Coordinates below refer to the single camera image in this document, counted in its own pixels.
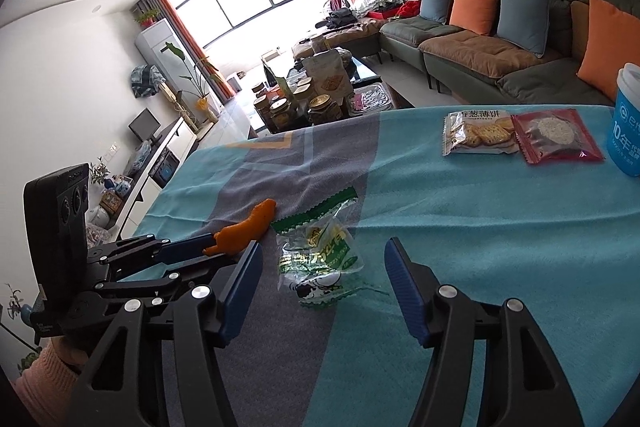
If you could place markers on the person's left forearm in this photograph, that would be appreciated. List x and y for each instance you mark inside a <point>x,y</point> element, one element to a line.
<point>45,382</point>

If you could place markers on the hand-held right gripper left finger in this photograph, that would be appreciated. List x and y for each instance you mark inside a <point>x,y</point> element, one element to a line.
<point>245,292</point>

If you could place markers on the brown sofa seat pad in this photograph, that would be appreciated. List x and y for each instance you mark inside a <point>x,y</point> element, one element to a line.
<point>480,49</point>

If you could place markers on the small cardboard box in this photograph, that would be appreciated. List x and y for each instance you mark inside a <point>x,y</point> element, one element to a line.
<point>270,57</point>

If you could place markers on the large orange cushion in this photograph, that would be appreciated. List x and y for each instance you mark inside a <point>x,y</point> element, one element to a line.
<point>610,47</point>

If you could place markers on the teal grey printed tablecloth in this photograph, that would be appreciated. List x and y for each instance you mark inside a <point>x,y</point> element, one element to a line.
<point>475,232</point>

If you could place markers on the white black TV cabinet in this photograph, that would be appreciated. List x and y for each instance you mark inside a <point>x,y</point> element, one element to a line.
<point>165,157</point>

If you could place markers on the clear cracker packet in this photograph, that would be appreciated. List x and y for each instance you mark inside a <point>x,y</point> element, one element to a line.
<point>477,134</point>

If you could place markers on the large leafy floor plant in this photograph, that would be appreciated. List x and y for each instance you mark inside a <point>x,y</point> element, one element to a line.
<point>197,82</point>

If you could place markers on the small orange cushion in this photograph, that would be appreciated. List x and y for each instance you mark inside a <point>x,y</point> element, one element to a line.
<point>475,7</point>

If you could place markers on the green clear candy wrapper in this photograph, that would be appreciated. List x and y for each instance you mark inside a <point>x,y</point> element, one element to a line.
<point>320,257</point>

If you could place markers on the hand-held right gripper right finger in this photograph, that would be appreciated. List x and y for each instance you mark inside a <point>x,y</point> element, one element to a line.
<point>407,292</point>

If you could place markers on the black coffee table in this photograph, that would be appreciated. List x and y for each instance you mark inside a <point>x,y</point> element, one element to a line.
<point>365,74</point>

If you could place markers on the black monitor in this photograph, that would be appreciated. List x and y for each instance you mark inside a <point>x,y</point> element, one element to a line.
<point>145,125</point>

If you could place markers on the white standing air conditioner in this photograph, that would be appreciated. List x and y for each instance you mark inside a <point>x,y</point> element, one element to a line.
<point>155,47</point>

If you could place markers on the pile of clothes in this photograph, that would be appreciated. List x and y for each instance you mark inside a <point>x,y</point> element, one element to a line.
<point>370,7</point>

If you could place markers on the orange peel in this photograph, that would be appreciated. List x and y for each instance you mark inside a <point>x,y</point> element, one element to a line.
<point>245,229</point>

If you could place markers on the red cloth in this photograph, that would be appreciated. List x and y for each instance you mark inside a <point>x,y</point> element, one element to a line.
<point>409,8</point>

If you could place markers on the red snack packet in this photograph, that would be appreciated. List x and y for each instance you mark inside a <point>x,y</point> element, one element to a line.
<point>555,137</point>

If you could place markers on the blue patterned hanging cloth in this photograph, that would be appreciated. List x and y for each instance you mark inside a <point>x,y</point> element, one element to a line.
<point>145,81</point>

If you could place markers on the blue cup with white lid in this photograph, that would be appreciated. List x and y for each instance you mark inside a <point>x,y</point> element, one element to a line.
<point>625,132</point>

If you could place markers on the large blue cushion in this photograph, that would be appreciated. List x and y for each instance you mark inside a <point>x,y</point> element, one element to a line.
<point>522,17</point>

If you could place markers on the small grey bin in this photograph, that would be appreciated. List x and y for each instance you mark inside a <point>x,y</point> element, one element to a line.
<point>233,84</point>

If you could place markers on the clear plastic food tray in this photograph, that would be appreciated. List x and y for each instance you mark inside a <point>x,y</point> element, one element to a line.
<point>369,99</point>

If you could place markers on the clear blue plastic bag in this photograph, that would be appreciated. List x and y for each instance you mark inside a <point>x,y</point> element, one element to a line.
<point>137,157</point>

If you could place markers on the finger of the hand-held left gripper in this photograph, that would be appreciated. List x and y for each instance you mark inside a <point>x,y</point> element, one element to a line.
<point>170,279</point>
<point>185,247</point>

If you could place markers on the cluster of food jars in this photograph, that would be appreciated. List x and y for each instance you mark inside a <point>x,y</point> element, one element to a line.
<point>325,109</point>

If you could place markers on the small potted plant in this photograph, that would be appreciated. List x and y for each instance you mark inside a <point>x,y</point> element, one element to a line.
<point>148,17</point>

